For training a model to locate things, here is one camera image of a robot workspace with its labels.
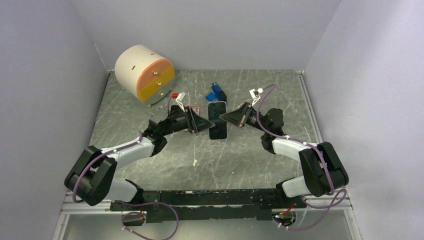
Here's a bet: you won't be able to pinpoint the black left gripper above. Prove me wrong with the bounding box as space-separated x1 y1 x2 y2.
161 106 216 136

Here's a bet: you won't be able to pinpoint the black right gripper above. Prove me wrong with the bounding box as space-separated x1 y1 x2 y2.
219 101 270 133

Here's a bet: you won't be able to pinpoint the pink phone case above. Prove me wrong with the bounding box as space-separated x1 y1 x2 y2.
186 104 201 115

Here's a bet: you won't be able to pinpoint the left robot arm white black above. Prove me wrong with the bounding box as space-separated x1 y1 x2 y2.
64 105 215 210

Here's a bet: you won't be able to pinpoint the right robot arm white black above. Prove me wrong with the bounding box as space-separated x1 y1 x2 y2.
219 102 349 208

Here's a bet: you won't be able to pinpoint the blue and black gadget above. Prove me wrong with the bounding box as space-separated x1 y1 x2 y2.
211 82 227 102

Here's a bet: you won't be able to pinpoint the round cream drawer cabinet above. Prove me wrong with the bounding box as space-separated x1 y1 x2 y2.
114 44 176 108

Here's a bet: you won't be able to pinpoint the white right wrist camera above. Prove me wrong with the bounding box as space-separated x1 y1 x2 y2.
249 88 264 107

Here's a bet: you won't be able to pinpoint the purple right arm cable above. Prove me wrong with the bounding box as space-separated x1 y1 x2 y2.
256 84 348 232

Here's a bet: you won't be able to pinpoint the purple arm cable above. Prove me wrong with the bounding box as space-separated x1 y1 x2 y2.
72 94 180 240
256 84 348 232

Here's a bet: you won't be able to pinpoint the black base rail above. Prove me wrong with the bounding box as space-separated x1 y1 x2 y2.
110 188 306 223

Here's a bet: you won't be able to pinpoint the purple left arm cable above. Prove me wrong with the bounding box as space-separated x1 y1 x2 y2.
72 94 180 240

